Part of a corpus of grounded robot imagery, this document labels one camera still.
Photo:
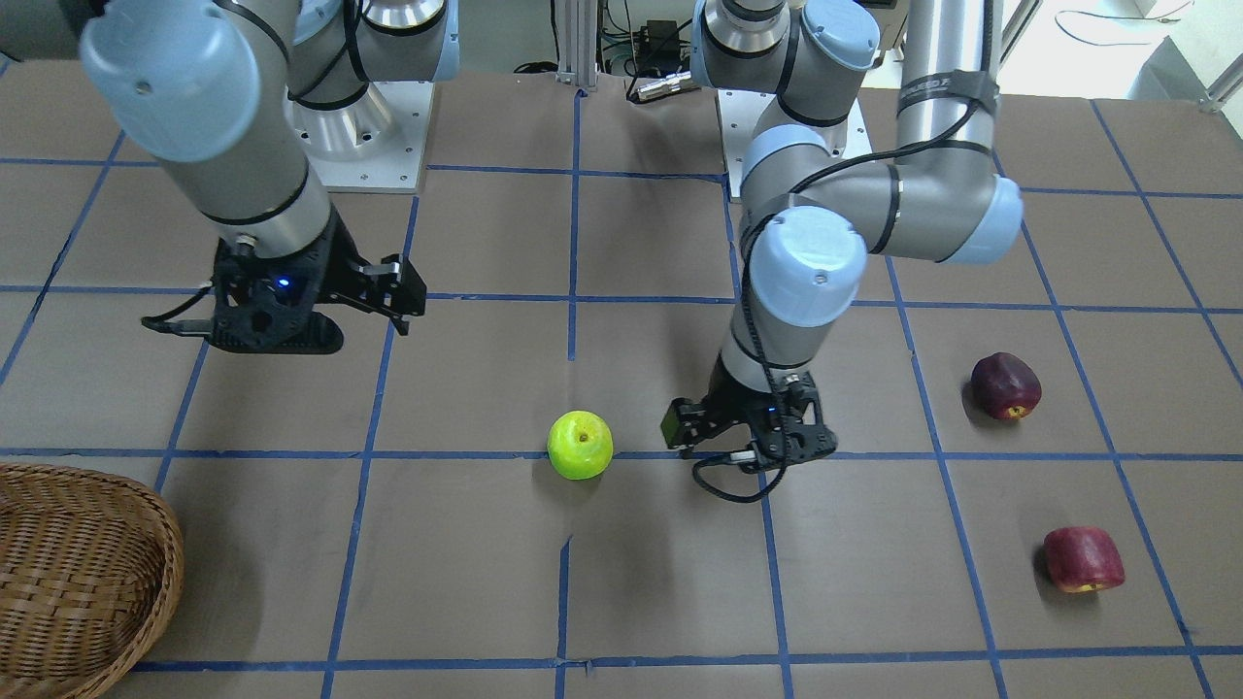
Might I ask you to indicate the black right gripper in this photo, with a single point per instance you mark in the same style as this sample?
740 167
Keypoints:
339 264

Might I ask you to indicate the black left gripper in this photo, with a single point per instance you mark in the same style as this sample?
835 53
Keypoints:
730 401

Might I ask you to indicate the green apple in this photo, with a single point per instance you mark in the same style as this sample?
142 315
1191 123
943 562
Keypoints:
580 445

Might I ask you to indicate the dark red apple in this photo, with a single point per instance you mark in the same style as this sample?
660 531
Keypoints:
1004 387

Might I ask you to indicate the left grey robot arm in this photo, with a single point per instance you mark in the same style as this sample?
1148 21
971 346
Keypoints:
812 216

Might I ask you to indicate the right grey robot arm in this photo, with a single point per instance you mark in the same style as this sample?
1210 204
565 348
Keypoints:
221 94

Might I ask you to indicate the woven wicker basket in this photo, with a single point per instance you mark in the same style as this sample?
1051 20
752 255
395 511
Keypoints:
92 569

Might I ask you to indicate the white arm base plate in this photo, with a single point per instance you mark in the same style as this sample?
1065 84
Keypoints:
753 120
375 145

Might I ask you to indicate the aluminium frame post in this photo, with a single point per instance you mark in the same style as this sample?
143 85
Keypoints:
577 37

